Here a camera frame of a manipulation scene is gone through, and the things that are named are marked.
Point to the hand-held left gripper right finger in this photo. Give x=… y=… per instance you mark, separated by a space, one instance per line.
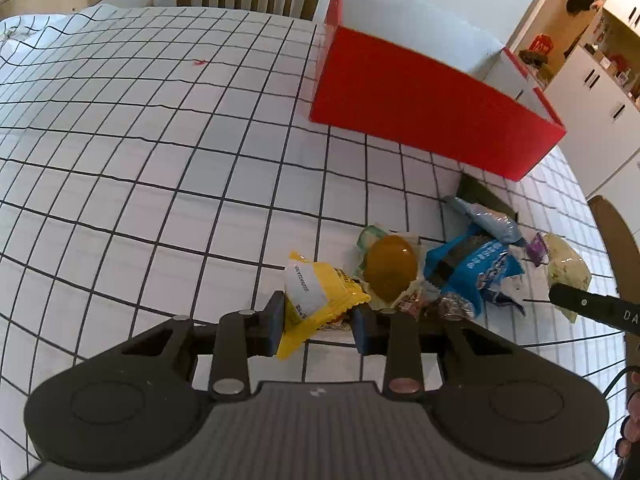
x=360 y=332

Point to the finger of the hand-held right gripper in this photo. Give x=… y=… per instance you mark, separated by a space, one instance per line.
x=575 y=300

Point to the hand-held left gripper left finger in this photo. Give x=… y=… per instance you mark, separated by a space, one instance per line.
x=276 y=327

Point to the pale yellow snack packet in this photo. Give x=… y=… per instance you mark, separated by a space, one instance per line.
x=565 y=260

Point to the brown foil candy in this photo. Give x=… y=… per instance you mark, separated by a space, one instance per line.
x=457 y=305

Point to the red cardboard box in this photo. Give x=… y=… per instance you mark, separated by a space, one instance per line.
x=400 y=90

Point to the person's right hand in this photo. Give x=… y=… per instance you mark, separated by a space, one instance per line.
x=631 y=420

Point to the wooden round-backed chair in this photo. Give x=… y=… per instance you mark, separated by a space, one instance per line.
x=617 y=245

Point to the round brown jelly snack packet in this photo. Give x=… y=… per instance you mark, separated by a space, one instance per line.
x=390 y=265

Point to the blue snack bag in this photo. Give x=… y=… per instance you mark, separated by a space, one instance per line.
x=480 y=265

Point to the light blue snack packet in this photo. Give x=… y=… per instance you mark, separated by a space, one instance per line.
x=492 y=225

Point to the dark green snack packet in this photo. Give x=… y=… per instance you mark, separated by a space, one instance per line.
x=475 y=192

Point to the white cabinet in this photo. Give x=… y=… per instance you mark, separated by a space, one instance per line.
x=590 y=110

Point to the checked white tablecloth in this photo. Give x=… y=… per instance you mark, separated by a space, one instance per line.
x=125 y=160

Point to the group of small jars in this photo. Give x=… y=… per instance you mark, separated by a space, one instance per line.
x=617 y=65

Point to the red package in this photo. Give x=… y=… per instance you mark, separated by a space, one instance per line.
x=541 y=44

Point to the wooden shelf unit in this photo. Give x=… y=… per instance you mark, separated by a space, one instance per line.
x=550 y=10

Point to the black object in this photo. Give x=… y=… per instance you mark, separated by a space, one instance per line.
x=580 y=0

